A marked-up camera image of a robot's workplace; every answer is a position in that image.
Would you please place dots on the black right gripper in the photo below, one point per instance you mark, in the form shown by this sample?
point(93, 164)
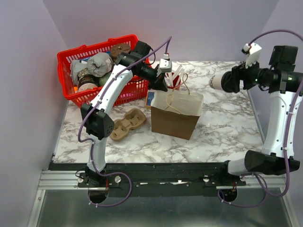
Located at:
point(240, 73)

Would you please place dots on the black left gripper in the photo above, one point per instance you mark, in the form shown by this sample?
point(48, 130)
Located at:
point(158, 82)

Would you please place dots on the white paper coffee cup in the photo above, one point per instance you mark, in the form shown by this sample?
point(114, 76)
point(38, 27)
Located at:
point(215, 82)

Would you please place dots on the brown paper bag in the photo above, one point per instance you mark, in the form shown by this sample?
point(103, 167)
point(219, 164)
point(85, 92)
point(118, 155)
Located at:
point(175, 113)

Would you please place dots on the cardboard cup carrier tray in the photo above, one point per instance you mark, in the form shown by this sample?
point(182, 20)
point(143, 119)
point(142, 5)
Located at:
point(132, 120)

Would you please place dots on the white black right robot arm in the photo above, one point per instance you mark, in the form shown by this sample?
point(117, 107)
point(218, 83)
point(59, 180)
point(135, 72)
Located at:
point(277, 154)

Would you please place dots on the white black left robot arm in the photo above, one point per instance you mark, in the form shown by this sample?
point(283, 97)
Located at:
point(95, 115)

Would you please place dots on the red ribbed cup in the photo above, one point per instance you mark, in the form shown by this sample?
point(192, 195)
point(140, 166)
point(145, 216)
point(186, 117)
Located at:
point(172, 81)

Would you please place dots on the blue tan small box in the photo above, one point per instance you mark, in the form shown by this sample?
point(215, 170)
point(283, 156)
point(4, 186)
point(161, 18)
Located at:
point(149, 98)

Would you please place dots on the red plastic shopping basket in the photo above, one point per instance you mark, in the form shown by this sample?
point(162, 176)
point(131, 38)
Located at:
point(135, 89)

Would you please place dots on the brown lidded round container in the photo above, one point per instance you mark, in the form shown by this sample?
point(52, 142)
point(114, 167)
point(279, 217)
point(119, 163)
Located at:
point(118, 49)

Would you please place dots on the green round melon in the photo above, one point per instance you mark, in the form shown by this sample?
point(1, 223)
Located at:
point(102, 80)

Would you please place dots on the grey crumpled bag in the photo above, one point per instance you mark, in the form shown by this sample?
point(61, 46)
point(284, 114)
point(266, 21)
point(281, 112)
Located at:
point(97, 65)

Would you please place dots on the black gold labelled jar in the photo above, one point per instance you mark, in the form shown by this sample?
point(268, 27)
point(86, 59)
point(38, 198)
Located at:
point(86, 81)

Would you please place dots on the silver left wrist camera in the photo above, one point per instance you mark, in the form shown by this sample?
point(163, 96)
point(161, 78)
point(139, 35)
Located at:
point(165, 64)

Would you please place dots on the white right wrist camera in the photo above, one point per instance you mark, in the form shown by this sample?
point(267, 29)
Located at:
point(252, 52)

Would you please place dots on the black mounting base rail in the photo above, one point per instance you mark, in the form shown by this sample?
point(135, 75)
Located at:
point(154, 179)

